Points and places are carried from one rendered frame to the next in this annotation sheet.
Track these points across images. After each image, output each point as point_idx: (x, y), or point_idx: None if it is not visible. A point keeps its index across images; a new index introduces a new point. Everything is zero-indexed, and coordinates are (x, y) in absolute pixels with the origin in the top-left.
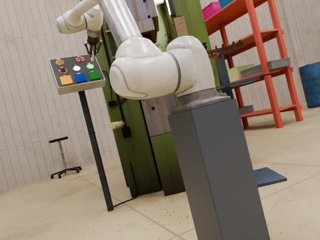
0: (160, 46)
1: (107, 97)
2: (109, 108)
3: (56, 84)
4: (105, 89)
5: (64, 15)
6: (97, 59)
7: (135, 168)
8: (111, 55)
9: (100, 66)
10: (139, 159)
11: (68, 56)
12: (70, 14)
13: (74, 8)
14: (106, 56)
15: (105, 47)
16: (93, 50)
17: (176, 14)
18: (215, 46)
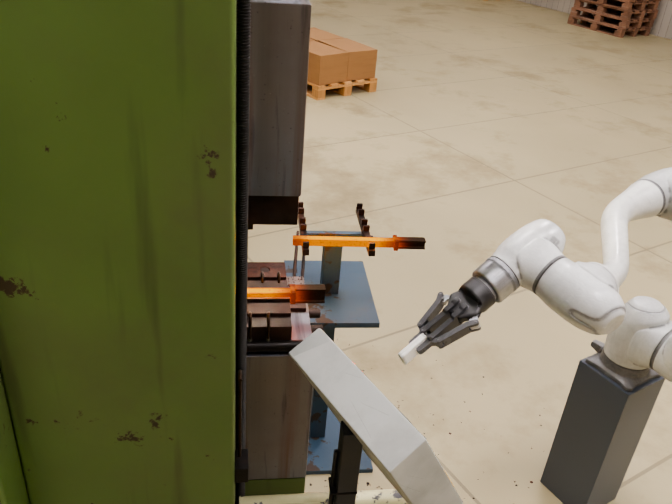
0: None
1: (234, 455)
2: (233, 487)
3: (453, 502)
4: (233, 436)
5: (616, 287)
6: (232, 339)
7: None
8: (235, 303)
9: (234, 362)
10: None
11: (375, 386)
12: (621, 282)
13: (627, 269)
14: (246, 312)
15: (247, 280)
16: (431, 329)
17: None
18: (369, 227)
